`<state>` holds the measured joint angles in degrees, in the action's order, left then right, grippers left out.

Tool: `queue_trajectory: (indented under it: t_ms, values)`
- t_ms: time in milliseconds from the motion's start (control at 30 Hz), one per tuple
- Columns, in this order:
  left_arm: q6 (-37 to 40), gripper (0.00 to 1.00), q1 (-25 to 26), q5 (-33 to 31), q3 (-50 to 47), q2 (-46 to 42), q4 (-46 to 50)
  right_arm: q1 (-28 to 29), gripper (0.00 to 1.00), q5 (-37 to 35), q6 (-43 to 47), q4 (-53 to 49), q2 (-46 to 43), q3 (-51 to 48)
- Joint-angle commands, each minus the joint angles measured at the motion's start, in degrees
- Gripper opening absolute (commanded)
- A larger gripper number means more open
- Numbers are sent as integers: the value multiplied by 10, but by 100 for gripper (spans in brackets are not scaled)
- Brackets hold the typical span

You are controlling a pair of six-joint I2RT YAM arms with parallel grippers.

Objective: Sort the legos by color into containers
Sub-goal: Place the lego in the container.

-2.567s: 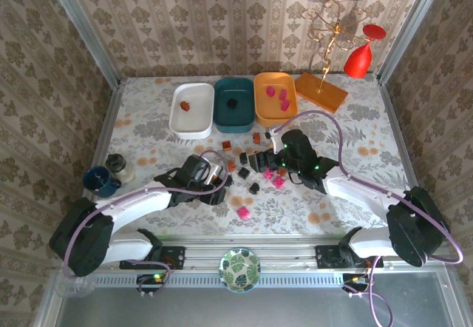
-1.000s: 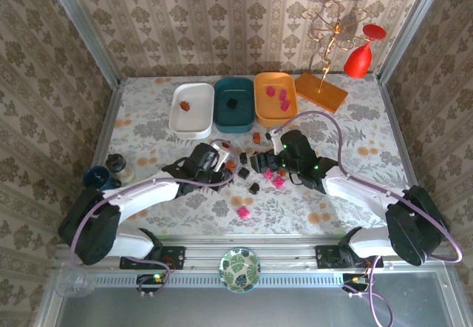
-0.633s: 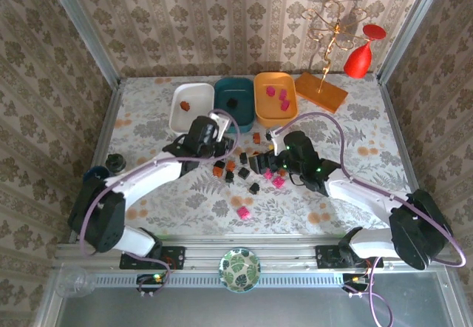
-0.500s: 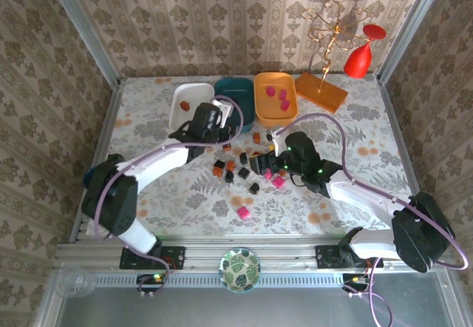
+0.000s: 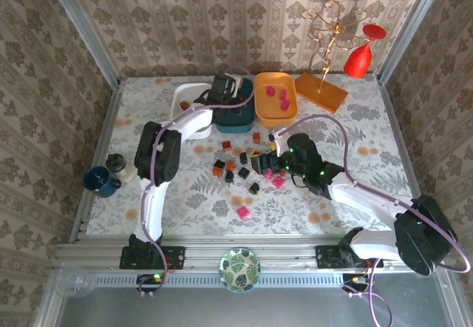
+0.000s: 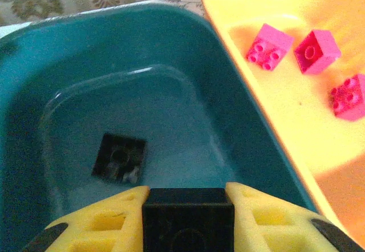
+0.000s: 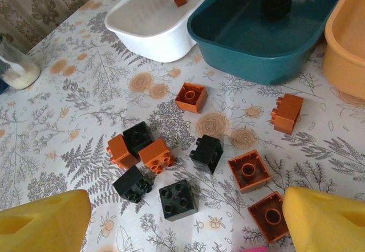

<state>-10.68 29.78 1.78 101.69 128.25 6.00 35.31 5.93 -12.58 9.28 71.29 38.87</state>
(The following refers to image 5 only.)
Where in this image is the white plastic container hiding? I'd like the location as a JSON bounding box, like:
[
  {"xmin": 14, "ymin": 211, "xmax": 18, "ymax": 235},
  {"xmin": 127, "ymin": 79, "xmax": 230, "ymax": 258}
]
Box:
[{"xmin": 171, "ymin": 82, "xmax": 215, "ymax": 141}]

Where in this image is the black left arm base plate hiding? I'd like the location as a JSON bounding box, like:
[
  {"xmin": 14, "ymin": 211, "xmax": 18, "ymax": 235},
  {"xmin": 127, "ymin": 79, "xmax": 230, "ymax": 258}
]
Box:
[{"xmin": 120, "ymin": 246, "xmax": 186, "ymax": 270}]

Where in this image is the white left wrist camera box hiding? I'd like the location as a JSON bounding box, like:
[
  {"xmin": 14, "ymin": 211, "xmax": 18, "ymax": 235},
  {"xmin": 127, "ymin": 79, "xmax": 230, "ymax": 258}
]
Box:
[{"xmin": 228, "ymin": 76, "xmax": 245, "ymax": 98}]

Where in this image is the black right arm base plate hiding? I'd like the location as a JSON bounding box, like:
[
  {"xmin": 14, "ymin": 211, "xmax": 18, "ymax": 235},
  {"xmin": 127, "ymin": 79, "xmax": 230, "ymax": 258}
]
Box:
[{"xmin": 315, "ymin": 244, "xmax": 384, "ymax": 269}]

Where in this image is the jar with black lid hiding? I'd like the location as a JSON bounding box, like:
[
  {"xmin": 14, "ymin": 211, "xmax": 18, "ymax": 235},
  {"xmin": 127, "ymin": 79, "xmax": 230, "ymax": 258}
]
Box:
[{"xmin": 105, "ymin": 153, "xmax": 137, "ymax": 184}]

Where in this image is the red wine glass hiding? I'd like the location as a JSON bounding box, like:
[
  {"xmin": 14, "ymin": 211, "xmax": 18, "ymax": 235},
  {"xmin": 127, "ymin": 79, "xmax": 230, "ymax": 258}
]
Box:
[{"xmin": 343, "ymin": 23, "xmax": 387, "ymax": 80}]

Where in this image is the aluminium side rail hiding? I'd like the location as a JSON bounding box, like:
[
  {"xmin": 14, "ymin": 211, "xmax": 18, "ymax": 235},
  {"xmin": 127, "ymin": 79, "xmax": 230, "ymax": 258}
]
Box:
[
  {"xmin": 67, "ymin": 81, "xmax": 125, "ymax": 245},
  {"xmin": 376, "ymin": 77, "xmax": 437, "ymax": 241}
]

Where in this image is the orange plastic container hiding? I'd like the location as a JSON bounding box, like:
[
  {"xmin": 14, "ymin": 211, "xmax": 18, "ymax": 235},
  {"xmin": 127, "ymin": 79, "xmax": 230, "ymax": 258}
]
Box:
[{"xmin": 253, "ymin": 71, "xmax": 299, "ymax": 127}]

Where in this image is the gold wire rack wooden base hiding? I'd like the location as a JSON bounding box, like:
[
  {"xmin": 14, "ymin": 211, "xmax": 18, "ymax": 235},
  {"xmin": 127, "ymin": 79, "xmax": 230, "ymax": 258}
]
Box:
[{"xmin": 294, "ymin": 0, "xmax": 370, "ymax": 115}]

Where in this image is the aluminium frame post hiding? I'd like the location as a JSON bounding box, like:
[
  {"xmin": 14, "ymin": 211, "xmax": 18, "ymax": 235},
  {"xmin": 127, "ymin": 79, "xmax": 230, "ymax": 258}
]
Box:
[
  {"xmin": 376, "ymin": 0, "xmax": 454, "ymax": 84},
  {"xmin": 41, "ymin": 0, "xmax": 121, "ymax": 86}
]

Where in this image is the leaf patterned bowl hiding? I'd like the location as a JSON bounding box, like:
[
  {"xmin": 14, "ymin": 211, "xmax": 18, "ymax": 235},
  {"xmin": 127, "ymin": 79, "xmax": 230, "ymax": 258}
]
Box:
[{"xmin": 219, "ymin": 247, "xmax": 262, "ymax": 293}]

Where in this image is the grey slotted cable duct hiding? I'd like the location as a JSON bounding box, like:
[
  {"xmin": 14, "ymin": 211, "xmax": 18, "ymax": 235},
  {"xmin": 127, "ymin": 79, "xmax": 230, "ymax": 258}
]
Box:
[{"xmin": 90, "ymin": 272, "xmax": 347, "ymax": 288}]

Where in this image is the teal plastic container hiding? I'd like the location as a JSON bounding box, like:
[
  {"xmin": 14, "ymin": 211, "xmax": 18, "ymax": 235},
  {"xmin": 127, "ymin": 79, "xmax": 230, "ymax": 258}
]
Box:
[{"xmin": 212, "ymin": 75, "xmax": 256, "ymax": 135}]

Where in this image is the dark blue mug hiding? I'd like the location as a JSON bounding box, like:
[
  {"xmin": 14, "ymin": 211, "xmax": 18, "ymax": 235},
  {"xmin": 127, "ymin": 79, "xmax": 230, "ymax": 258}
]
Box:
[{"xmin": 82, "ymin": 166, "xmax": 122, "ymax": 198}]

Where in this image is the black connector board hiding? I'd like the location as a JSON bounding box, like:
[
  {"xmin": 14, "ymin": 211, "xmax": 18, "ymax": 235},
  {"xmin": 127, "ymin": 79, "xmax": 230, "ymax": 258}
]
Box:
[
  {"xmin": 342, "ymin": 273, "xmax": 370, "ymax": 287},
  {"xmin": 136, "ymin": 273, "xmax": 166, "ymax": 287}
]

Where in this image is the floral tablecloth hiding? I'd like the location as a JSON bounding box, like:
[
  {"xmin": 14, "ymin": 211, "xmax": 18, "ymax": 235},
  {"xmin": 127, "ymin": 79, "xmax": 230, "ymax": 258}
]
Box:
[{"xmin": 86, "ymin": 75, "xmax": 426, "ymax": 237}]

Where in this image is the aluminium cross rail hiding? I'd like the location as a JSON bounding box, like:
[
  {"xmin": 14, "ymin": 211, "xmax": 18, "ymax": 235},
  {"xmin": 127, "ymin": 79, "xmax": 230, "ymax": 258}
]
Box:
[{"xmin": 54, "ymin": 236, "xmax": 457, "ymax": 272}]

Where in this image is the clear drinking glass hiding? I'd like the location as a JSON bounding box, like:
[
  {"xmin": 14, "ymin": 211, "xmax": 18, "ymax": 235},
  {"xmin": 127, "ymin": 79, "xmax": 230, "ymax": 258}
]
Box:
[{"xmin": 54, "ymin": 264, "xmax": 98, "ymax": 298}]

